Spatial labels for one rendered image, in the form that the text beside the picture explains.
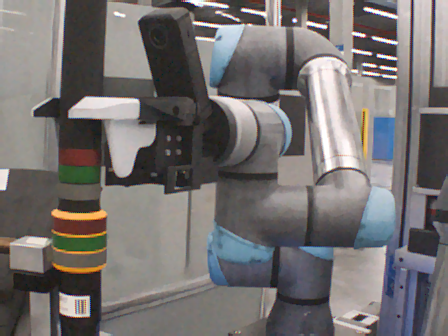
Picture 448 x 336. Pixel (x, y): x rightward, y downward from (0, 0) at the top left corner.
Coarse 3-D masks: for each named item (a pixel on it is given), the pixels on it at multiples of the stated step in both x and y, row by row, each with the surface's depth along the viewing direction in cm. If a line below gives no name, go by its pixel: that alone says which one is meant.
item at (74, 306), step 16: (64, 272) 39; (96, 272) 40; (64, 288) 39; (80, 288) 39; (96, 288) 40; (64, 304) 39; (80, 304) 39; (96, 304) 40; (64, 320) 39; (80, 320) 39; (96, 320) 40
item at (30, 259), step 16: (16, 256) 40; (32, 256) 40; (16, 272) 39; (32, 272) 40; (48, 272) 40; (16, 288) 39; (32, 288) 39; (48, 288) 39; (32, 304) 40; (48, 304) 40; (32, 320) 40; (48, 320) 40
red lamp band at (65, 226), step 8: (56, 224) 39; (64, 224) 38; (72, 224) 38; (80, 224) 38; (88, 224) 38; (96, 224) 39; (104, 224) 40; (64, 232) 38; (72, 232) 38; (80, 232) 38; (88, 232) 38; (96, 232) 39; (104, 232) 40
